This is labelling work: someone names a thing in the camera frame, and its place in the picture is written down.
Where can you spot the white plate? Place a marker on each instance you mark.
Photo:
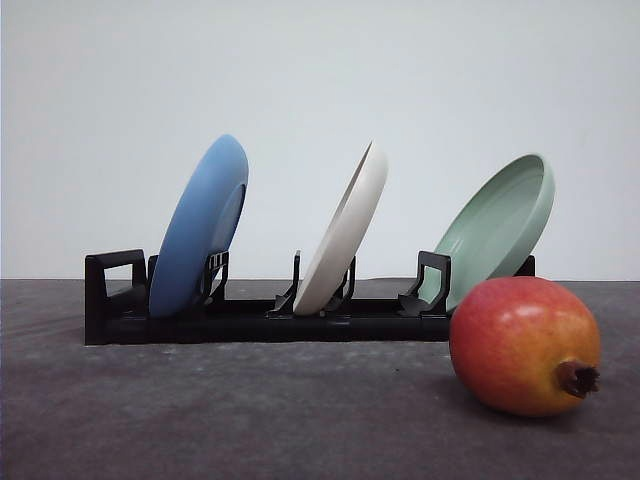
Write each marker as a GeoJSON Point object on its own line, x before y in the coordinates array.
{"type": "Point", "coordinates": [343, 234]}

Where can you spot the red-orange pomegranate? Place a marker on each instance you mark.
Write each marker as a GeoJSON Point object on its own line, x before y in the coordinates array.
{"type": "Point", "coordinates": [527, 347]}

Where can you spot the blue plate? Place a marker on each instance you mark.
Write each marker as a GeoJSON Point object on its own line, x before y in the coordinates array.
{"type": "Point", "coordinates": [204, 221]}

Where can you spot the green plate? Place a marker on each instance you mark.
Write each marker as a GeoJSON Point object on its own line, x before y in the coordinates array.
{"type": "Point", "coordinates": [493, 236]}

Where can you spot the black plate rack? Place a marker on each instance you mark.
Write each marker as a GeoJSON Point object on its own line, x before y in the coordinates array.
{"type": "Point", "coordinates": [119, 288]}

